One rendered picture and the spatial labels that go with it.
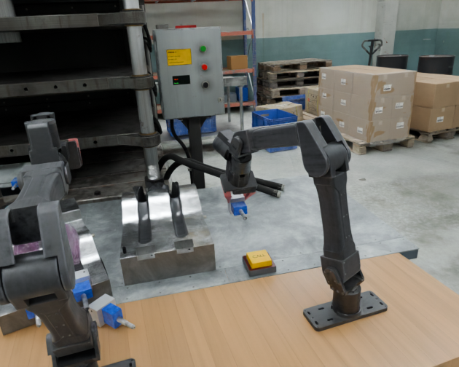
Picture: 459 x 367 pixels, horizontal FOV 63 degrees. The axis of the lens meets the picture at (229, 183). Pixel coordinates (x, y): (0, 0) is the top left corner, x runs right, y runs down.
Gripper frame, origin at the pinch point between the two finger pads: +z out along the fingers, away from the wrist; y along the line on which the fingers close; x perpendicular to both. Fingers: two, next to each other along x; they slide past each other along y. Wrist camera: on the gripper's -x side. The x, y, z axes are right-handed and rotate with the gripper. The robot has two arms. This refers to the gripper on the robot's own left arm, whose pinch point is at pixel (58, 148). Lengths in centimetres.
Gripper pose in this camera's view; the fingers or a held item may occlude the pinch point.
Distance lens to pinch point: 103.3
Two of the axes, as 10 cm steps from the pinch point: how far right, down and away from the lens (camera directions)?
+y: -9.5, 1.7, -2.8
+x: 0.6, 9.4, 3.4
